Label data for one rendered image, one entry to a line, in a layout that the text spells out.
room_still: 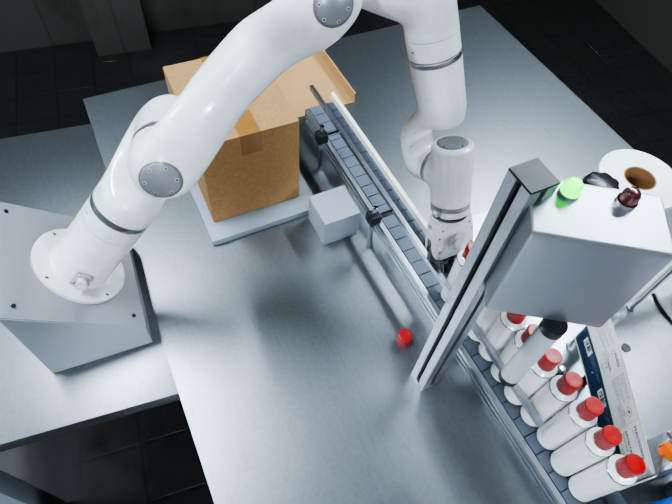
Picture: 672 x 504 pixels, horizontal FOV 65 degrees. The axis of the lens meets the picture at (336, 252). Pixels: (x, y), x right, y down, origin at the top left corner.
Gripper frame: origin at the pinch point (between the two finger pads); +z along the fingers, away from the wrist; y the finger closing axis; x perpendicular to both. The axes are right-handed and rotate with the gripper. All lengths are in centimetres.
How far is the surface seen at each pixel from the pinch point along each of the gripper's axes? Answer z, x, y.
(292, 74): -20, 89, 0
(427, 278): 5.3, 3.9, -2.7
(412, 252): 2.5, 11.5, -2.2
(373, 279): 7.4, 12.7, -12.9
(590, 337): 6.4, -28.3, 16.2
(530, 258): -37, -40, -17
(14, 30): -14, 281, -93
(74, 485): 82, 50, -111
